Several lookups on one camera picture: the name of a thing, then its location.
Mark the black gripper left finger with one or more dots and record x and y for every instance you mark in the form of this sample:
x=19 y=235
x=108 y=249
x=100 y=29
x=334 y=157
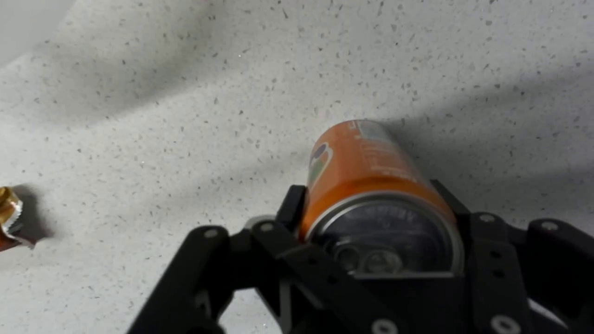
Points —
x=260 y=279

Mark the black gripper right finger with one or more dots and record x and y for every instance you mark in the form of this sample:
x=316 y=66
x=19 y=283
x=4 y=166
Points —
x=520 y=279

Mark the orange soda can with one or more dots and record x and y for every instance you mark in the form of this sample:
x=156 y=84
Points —
x=364 y=168

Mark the yellow snack packet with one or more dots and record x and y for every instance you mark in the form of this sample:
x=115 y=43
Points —
x=7 y=216

